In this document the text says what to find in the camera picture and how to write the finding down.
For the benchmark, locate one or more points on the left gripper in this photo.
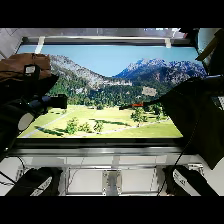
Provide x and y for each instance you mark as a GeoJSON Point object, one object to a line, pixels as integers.
{"type": "Point", "coordinates": [59, 101]}

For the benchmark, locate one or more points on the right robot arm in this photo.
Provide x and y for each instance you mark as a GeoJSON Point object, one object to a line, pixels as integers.
{"type": "Point", "coordinates": [186, 180]}

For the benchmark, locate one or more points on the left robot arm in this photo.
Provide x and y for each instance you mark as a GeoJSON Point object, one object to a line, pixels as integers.
{"type": "Point", "coordinates": [13, 116]}

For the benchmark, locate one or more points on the brown garment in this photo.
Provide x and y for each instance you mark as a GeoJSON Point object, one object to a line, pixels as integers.
{"type": "Point", "coordinates": [20, 65]}

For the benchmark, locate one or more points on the thin black rod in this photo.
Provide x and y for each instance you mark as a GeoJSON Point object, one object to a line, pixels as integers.
{"type": "Point", "coordinates": [133, 105]}

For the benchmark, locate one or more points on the dark green garment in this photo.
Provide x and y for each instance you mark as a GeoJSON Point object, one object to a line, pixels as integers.
{"type": "Point", "coordinates": [193, 116]}

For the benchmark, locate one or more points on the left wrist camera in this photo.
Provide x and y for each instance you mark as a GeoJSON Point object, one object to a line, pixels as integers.
{"type": "Point", "coordinates": [32, 73]}

